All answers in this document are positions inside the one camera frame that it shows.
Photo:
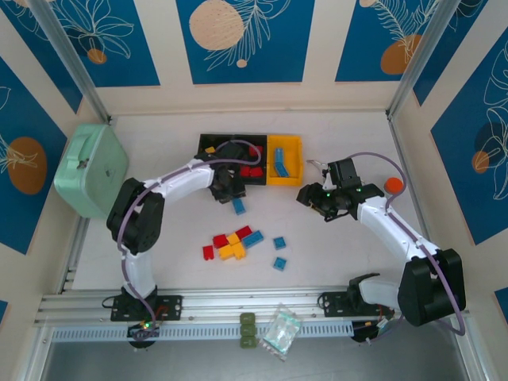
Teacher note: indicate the long blue lego brick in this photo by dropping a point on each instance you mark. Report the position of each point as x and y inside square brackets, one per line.
[238, 207]
[282, 168]
[253, 239]

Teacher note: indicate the long yellow lego brick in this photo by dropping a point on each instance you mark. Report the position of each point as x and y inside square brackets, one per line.
[209, 150]

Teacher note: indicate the tall red lego brick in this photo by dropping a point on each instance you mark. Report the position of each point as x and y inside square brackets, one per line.
[256, 151]

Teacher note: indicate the small blue lego brick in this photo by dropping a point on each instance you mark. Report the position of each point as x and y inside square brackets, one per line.
[280, 263]
[279, 243]

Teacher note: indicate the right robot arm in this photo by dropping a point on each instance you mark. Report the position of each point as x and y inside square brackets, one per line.
[397, 230]

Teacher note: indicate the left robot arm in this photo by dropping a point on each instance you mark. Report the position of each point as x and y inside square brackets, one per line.
[174, 178]

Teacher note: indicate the black two-compartment bin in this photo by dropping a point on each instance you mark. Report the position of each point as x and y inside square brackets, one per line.
[204, 176]

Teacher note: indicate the yellow plastic bin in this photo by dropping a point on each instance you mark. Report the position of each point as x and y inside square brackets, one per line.
[295, 158]

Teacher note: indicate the orange-lid bottle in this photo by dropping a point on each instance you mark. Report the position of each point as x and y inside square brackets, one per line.
[393, 184]

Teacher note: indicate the clear plastic bag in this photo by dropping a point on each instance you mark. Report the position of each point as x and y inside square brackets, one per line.
[281, 327]

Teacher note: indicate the small circuit board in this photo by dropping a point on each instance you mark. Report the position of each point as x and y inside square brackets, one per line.
[375, 326]
[143, 327]

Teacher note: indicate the green square pad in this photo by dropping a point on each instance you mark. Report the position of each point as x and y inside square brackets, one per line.
[248, 318]
[248, 329]
[248, 341]

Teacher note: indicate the mint green case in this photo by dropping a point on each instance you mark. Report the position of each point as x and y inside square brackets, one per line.
[91, 170]

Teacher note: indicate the aluminium side rail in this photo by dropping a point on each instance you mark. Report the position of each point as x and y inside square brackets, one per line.
[397, 139]
[73, 258]

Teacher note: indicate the long aluminium base rail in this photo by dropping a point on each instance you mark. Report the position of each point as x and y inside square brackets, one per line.
[238, 301]

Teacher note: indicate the aluminium frame post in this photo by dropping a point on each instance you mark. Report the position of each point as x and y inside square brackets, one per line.
[420, 59]
[74, 63]

